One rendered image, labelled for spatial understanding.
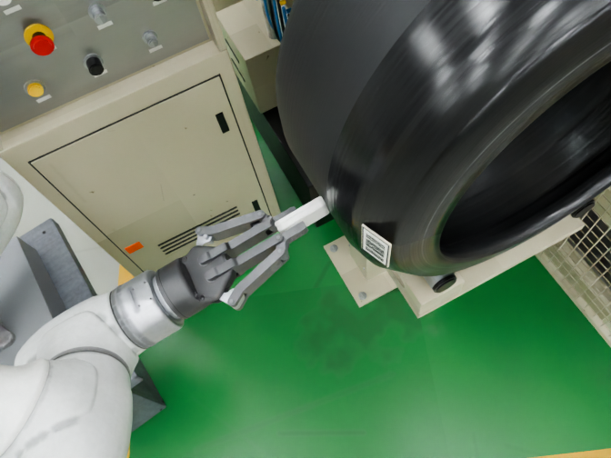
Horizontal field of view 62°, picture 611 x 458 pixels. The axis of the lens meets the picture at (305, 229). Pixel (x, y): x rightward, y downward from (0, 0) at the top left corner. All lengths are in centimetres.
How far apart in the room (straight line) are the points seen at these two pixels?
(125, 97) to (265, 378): 101
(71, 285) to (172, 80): 54
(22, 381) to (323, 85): 42
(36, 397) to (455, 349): 143
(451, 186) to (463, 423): 130
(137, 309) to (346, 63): 38
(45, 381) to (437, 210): 43
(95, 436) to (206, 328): 134
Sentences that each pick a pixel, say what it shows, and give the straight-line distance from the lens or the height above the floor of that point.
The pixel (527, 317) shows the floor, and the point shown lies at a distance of 188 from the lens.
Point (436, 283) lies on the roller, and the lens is 87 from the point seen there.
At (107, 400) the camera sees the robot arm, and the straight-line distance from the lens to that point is 60.
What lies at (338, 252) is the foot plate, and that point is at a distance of 188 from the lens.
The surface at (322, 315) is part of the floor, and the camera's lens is 181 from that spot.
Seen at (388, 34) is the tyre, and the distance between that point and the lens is 50.
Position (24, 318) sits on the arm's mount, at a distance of 124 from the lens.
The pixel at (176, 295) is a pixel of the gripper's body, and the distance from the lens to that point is 66.
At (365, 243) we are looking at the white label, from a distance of 60.
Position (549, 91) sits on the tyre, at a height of 137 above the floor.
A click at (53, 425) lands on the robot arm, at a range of 57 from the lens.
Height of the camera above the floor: 172
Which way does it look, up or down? 62 degrees down
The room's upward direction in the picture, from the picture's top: 14 degrees counter-clockwise
